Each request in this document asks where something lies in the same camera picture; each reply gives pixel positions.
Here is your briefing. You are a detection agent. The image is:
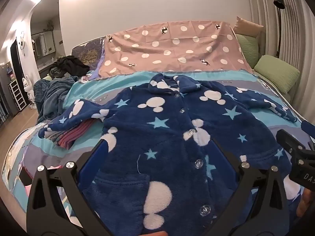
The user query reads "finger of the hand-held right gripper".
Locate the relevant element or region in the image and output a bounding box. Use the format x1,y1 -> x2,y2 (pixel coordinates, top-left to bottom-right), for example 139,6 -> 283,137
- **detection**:
301,120 -> 315,140
276,129 -> 308,158

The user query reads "tan pillow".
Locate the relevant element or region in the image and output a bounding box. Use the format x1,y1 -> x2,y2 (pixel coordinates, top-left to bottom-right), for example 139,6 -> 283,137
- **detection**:
233,16 -> 264,39

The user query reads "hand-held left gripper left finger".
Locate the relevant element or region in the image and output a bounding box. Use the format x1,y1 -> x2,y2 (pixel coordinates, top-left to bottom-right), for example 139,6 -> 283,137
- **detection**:
27,139 -> 111,236

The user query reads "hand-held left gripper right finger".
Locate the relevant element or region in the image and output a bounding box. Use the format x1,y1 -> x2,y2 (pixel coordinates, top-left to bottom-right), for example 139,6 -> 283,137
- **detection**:
210,139 -> 289,236

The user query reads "dark printed blanket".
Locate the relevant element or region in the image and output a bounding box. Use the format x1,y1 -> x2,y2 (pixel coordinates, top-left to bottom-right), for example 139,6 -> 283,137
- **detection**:
71,37 -> 107,78

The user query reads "ribbed green pillow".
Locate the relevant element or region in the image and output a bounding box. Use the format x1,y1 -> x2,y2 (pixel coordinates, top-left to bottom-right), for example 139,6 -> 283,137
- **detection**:
235,34 -> 259,70

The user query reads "black floor lamp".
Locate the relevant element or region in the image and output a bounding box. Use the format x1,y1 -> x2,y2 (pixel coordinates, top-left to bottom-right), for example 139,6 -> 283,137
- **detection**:
273,0 -> 286,59

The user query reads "person's right hand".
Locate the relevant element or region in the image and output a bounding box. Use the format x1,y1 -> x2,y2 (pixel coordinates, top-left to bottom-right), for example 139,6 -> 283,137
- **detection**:
296,186 -> 313,217

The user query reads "pink polka dot sheet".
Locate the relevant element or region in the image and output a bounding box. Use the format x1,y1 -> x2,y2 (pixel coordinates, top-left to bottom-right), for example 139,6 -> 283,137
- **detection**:
98,20 -> 254,79

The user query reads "dark clothes pile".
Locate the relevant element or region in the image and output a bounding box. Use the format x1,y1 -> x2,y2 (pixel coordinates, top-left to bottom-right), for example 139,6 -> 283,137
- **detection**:
49,55 -> 90,79

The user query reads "white shelf rack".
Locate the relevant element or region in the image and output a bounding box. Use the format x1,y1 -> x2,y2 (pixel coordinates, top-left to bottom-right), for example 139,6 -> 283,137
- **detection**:
8,80 -> 28,111

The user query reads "grey refrigerator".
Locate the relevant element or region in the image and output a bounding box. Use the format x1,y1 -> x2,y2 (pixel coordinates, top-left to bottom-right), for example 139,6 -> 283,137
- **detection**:
0,61 -> 16,126

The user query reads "cyan lavender striped blanket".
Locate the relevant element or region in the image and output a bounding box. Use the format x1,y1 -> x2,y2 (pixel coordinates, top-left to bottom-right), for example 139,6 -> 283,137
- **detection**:
1,69 -> 315,236

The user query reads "grey-blue fleece blanket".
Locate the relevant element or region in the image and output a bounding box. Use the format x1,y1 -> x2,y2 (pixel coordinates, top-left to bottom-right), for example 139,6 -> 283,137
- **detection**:
33,76 -> 80,125

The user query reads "mirror cabinet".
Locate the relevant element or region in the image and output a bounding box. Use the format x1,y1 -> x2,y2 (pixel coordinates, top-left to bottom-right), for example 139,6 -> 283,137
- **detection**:
31,30 -> 55,57

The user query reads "stack of folded clothes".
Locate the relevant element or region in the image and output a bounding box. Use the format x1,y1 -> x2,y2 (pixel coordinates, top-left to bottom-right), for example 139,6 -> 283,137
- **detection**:
38,119 -> 96,151

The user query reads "beige pleated curtain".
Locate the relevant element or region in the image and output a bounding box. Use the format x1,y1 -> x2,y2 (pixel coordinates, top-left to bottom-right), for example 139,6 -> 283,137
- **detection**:
246,0 -> 315,131

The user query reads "navy fleece star print jacket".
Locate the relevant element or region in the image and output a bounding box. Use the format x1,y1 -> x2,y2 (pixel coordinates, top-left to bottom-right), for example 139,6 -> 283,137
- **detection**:
45,74 -> 306,236

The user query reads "smooth green pillow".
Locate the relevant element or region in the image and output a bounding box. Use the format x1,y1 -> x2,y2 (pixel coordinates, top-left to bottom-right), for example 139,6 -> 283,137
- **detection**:
253,54 -> 301,94

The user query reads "white wall clock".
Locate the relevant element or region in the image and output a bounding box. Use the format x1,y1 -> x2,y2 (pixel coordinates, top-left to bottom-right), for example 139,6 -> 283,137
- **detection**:
18,31 -> 27,50

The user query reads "white bear figure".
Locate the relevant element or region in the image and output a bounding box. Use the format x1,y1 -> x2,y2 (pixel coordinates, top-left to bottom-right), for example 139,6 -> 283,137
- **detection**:
22,75 -> 35,109

